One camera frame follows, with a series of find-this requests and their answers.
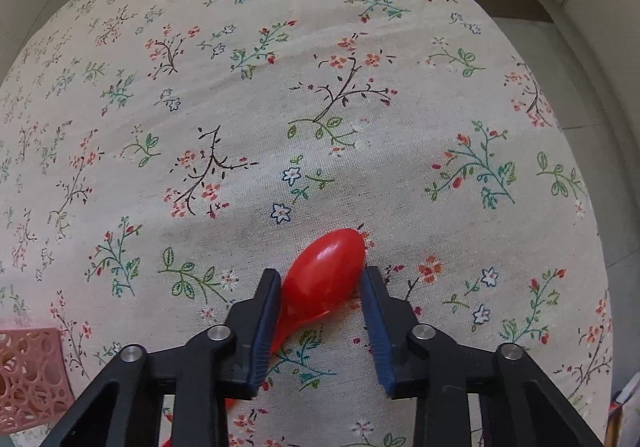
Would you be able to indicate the floral tablecloth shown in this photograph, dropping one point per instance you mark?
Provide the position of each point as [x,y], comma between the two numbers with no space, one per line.
[350,152]

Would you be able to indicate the pink perforated basket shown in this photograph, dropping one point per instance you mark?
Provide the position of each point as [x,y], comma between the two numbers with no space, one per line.
[30,377]

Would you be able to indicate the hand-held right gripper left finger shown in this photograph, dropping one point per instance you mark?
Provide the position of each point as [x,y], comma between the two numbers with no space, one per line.
[262,327]

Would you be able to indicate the red plastic spoon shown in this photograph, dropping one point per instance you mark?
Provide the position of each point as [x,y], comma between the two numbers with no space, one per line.
[325,272]

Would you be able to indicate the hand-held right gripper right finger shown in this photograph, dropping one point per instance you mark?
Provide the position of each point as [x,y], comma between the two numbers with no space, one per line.
[380,327]

